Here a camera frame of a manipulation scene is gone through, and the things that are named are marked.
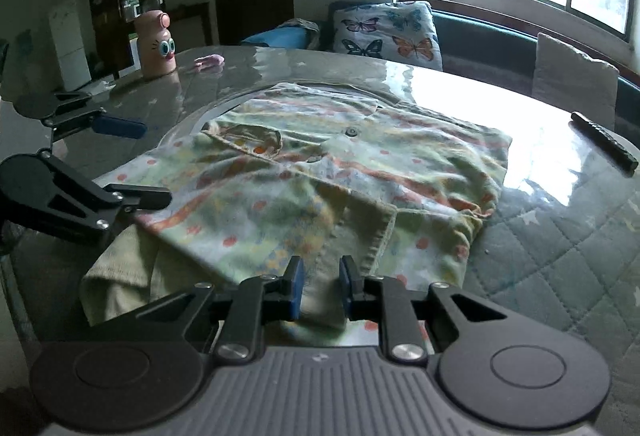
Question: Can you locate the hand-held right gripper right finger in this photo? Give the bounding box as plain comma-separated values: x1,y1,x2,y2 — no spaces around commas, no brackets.
339,256,547,363

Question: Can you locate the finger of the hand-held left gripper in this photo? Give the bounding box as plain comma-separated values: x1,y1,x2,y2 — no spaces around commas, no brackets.
50,91,148,142
30,155,173,249

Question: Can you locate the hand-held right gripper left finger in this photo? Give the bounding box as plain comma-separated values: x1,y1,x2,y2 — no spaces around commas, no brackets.
94,256,307,363

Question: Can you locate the pastel printed shirt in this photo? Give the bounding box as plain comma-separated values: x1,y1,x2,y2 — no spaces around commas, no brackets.
80,83,513,347

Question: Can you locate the pink cartoon-eyed bottle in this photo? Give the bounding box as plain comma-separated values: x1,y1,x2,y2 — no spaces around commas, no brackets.
134,10,177,78

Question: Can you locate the white fridge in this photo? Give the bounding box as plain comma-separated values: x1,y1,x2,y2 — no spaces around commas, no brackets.
47,0,92,89

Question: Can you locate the blue cushion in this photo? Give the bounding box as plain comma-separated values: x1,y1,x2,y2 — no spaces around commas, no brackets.
241,18,321,51

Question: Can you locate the grey folded cloth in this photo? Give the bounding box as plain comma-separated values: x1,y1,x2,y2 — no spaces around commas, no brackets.
290,17,321,38

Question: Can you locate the butterfly print pillow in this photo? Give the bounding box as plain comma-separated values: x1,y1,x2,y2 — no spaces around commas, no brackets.
332,1,444,72

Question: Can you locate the blue corner sofa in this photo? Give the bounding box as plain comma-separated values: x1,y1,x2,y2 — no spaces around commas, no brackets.
240,0,640,127

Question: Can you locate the black remote control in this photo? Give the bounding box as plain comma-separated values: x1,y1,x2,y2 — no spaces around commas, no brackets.
571,111,639,174

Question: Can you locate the plain white pillow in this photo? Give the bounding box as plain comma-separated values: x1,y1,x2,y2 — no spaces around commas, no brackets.
532,32,621,117

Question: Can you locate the dark wooden frame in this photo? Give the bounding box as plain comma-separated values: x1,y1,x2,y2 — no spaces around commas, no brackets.
170,2,213,48

